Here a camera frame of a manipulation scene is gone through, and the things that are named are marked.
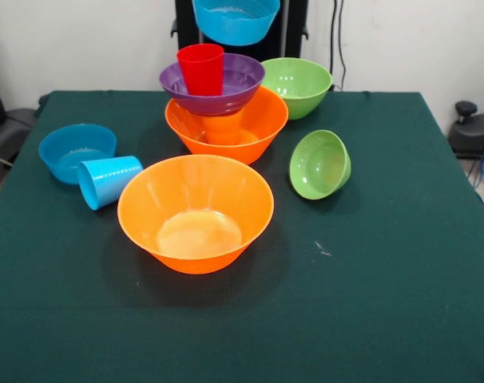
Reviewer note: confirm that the large green bowl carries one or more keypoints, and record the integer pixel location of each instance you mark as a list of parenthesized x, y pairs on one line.
[(302, 88)]

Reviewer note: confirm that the black pedestal foot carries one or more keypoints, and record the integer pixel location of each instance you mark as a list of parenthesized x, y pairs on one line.
[(10, 131), (475, 131)]

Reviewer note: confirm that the blue bowl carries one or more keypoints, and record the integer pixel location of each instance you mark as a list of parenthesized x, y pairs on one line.
[(236, 26), (74, 147)]

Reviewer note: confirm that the large orange bowl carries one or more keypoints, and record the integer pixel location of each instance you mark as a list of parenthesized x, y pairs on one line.
[(194, 199), (266, 123)]

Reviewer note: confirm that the orange cup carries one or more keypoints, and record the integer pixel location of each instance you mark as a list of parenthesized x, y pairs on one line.
[(224, 129)]

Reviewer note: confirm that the purple bowl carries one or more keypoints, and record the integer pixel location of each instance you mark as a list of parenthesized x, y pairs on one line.
[(242, 80)]

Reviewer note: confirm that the red cup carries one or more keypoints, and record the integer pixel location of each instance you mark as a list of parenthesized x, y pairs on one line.
[(202, 72)]

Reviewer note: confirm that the small green bowl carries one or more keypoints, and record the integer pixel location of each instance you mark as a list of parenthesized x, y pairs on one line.
[(318, 165)]

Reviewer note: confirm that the blue cup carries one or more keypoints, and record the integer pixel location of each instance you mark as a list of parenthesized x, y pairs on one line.
[(106, 181)]

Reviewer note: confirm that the dark green table cloth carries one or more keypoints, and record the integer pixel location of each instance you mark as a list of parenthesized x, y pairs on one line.
[(242, 327)]

